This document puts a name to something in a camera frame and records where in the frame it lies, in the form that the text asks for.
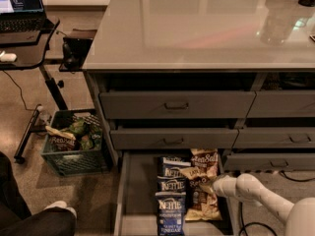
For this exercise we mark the middle blue kettle chip bag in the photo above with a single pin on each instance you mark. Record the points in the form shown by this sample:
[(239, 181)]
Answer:
[(171, 184)]

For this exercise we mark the open bottom left drawer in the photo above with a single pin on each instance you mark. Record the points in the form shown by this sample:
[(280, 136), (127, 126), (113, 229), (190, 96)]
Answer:
[(136, 212)]

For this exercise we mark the middle right grey drawer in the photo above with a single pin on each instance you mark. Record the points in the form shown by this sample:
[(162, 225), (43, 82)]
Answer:
[(289, 137)]

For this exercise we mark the top left grey drawer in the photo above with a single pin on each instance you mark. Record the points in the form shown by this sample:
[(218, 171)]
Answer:
[(175, 104)]

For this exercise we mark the black laptop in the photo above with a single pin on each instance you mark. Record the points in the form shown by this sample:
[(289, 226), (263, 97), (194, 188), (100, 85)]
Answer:
[(21, 15)]

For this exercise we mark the middle left grey drawer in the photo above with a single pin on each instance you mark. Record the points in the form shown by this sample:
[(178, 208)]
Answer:
[(169, 138)]

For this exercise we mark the grey cabinet frame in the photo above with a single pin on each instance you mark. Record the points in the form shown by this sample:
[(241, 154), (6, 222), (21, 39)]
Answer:
[(105, 81)]

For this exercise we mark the green chip bag in crate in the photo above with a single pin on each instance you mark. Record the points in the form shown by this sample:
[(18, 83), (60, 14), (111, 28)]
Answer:
[(87, 134)]

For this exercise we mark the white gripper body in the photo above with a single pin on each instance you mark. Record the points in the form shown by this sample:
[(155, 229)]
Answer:
[(224, 186)]

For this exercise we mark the white shoe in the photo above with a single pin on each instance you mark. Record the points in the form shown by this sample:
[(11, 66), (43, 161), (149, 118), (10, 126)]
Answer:
[(59, 208)]

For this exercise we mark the black device on stool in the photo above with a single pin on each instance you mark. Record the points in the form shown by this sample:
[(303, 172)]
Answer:
[(76, 46)]

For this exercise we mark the top right grey drawer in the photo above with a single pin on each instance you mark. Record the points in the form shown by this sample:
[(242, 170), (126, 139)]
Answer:
[(283, 103)]

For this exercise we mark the blue kettle chip bag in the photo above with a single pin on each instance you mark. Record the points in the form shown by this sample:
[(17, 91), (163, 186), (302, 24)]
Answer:
[(171, 166), (170, 213), (171, 184)]

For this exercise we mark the black laptop stand desk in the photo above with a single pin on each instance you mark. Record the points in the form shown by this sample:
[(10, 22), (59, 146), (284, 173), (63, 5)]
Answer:
[(32, 57)]

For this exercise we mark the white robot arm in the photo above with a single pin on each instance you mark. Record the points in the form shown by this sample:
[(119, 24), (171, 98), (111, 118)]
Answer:
[(298, 219)]

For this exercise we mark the brown chip bag in crate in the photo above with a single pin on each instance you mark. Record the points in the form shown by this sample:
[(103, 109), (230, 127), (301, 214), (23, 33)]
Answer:
[(61, 140)]

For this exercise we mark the front blue kettle chip bag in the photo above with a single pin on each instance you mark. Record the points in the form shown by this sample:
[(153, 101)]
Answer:
[(170, 213)]

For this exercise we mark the person's dark trouser leg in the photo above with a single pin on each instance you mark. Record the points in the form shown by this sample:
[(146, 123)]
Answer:
[(16, 218)]

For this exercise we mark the brown sea salt chip bag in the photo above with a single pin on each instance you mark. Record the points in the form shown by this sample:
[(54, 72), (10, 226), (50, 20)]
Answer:
[(206, 161), (201, 205)]

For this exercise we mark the rear blue kettle chip bag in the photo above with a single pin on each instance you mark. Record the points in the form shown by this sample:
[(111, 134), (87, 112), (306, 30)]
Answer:
[(171, 166)]

